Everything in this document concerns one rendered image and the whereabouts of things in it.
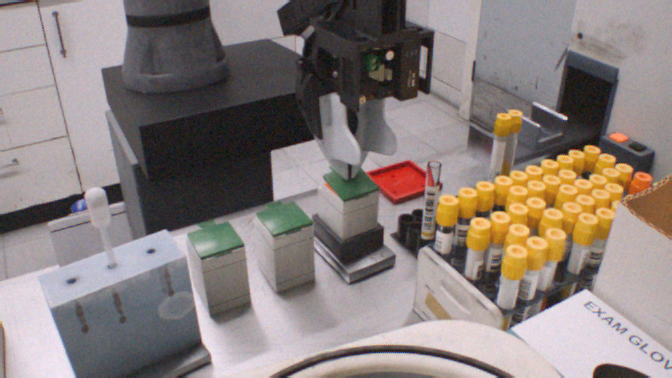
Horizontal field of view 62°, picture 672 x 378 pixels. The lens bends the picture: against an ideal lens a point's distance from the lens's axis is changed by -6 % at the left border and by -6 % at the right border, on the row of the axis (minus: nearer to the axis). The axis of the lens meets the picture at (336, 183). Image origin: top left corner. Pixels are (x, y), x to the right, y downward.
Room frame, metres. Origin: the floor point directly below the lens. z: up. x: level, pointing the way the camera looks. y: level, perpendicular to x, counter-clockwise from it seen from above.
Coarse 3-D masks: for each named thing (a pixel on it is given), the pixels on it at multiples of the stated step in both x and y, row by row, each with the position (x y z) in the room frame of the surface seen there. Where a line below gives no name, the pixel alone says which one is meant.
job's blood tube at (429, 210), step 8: (432, 168) 0.45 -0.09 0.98; (440, 168) 0.46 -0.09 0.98; (432, 176) 0.45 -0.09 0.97; (432, 184) 0.45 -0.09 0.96; (432, 192) 0.45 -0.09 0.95; (424, 200) 0.46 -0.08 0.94; (432, 200) 0.45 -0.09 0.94; (424, 208) 0.46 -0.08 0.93; (432, 208) 0.45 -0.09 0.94; (424, 216) 0.46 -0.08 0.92; (432, 216) 0.45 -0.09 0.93; (424, 224) 0.45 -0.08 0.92; (432, 224) 0.45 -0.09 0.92; (424, 232) 0.45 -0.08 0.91; (432, 232) 0.45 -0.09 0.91
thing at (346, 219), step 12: (324, 192) 0.46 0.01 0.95; (372, 192) 0.45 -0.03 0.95; (324, 204) 0.47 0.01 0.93; (336, 204) 0.45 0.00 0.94; (348, 204) 0.44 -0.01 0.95; (360, 204) 0.45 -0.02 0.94; (372, 204) 0.45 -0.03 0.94; (324, 216) 0.47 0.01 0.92; (336, 216) 0.45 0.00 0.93; (348, 216) 0.44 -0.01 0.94; (360, 216) 0.45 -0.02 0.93; (372, 216) 0.45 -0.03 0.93; (336, 228) 0.45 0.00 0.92; (348, 228) 0.44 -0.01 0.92; (360, 228) 0.45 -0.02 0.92; (372, 228) 0.45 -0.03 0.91
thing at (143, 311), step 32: (96, 256) 0.33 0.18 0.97; (128, 256) 0.33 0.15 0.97; (160, 256) 0.33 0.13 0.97; (64, 288) 0.29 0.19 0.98; (96, 288) 0.29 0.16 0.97; (128, 288) 0.30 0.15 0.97; (160, 288) 0.32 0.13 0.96; (64, 320) 0.28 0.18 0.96; (96, 320) 0.29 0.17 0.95; (128, 320) 0.30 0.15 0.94; (160, 320) 0.31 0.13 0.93; (192, 320) 0.33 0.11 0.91; (64, 352) 0.32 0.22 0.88; (96, 352) 0.28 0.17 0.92; (128, 352) 0.30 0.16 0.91; (160, 352) 0.31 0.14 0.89; (192, 352) 0.32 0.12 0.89
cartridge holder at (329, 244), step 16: (320, 224) 0.46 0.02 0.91; (320, 240) 0.46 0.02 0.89; (336, 240) 0.44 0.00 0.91; (352, 240) 0.44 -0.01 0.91; (368, 240) 0.45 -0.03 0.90; (336, 256) 0.44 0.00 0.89; (352, 256) 0.44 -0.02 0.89; (368, 256) 0.44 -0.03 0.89; (384, 256) 0.44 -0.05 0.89; (352, 272) 0.42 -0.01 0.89; (368, 272) 0.43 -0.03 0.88
